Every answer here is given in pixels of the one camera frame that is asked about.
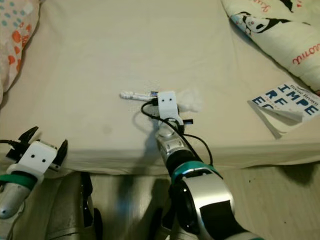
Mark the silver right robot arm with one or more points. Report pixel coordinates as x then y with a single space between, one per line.
210 195

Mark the grey robot right leg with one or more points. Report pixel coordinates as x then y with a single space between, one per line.
167 227

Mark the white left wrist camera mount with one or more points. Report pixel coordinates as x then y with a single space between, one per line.
42 159

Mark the cream cartoon print comforter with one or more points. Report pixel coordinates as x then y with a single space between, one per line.
275 35

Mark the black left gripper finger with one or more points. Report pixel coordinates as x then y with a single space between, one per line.
63 152
29 135

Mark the polka dot pillow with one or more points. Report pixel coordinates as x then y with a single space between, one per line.
15 35

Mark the grey robot left leg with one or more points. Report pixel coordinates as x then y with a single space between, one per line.
67 210

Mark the white tube blue label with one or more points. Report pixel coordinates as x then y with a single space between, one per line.
135 95

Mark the beige bed sheet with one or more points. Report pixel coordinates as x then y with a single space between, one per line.
110 50

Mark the grey robot leg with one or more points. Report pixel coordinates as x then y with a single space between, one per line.
67 210
167 227

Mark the white crumpled tissue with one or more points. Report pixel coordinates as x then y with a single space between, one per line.
190 100

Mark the white book blue letters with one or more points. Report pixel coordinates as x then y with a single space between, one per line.
287 105

